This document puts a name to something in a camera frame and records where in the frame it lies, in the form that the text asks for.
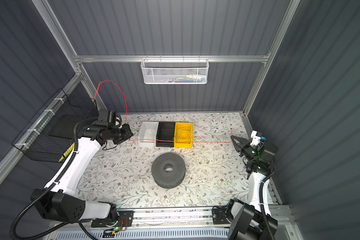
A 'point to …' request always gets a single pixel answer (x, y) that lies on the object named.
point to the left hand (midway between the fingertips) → (132, 132)
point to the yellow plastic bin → (183, 134)
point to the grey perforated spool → (166, 180)
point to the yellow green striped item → (66, 153)
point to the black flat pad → (64, 126)
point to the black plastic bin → (166, 132)
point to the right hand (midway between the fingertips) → (234, 138)
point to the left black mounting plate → (124, 218)
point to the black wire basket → (34, 141)
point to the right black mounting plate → (219, 216)
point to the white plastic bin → (148, 130)
